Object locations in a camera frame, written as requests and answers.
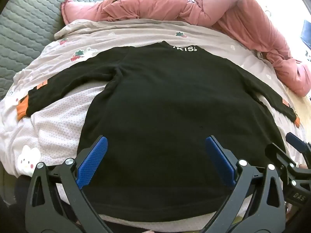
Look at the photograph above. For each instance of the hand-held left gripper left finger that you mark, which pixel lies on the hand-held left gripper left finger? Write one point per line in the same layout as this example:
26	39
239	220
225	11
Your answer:
93	159

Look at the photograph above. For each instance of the beige mattress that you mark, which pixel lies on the beige mattress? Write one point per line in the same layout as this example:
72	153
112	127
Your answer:
302	109

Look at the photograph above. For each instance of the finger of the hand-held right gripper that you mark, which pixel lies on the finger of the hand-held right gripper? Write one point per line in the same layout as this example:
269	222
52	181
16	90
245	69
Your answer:
278	156
297	142

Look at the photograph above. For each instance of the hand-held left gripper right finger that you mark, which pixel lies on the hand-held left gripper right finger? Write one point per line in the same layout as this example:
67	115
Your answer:
220	159

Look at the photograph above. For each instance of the pink printed blanket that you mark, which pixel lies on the pink printed blanket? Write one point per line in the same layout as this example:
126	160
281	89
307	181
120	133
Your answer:
60	116

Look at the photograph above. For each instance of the pink padded duvet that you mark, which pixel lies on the pink padded duvet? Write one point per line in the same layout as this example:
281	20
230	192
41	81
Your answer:
230	12

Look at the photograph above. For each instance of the black flat screen television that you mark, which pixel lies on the black flat screen television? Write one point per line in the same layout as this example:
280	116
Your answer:
306	36

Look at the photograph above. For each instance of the black sweater with orange cuffs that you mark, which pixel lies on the black sweater with orange cuffs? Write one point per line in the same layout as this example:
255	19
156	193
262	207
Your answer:
160	102

